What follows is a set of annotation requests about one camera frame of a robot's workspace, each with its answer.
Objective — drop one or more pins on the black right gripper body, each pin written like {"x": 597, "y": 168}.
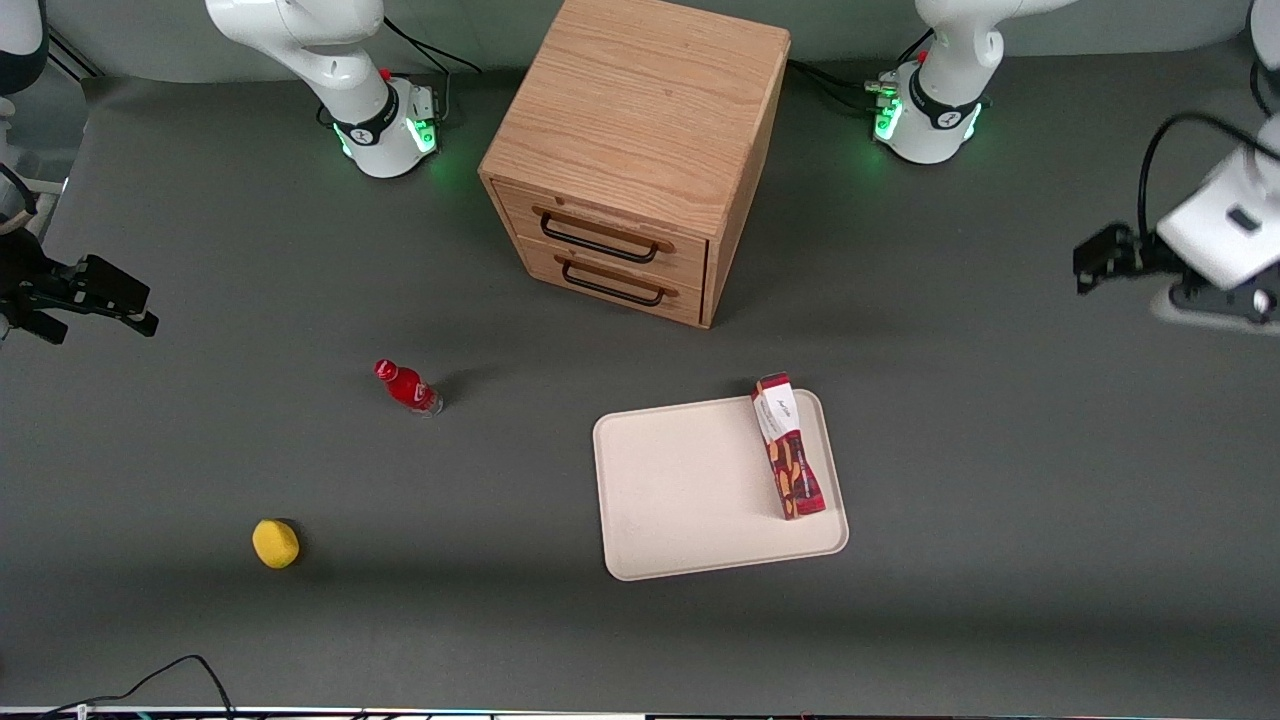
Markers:
{"x": 22, "y": 275}

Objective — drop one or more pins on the red cookie box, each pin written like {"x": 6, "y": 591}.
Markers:
{"x": 790, "y": 460}

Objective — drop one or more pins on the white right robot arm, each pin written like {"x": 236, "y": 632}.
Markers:
{"x": 385, "y": 150}

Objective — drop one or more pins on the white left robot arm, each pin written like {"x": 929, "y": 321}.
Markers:
{"x": 930, "y": 140}

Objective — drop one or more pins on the beige plastic tray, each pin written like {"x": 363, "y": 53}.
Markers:
{"x": 690, "y": 490}

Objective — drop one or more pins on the yellow lemon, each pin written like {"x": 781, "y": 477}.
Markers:
{"x": 275, "y": 544}

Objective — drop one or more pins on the red drink bottle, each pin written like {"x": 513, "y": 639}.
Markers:
{"x": 405, "y": 385}

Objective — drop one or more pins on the wooden drawer front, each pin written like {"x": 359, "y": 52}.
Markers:
{"x": 690, "y": 265}
{"x": 685, "y": 305}

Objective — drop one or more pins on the wooden drawer cabinet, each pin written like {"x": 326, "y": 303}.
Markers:
{"x": 640, "y": 100}

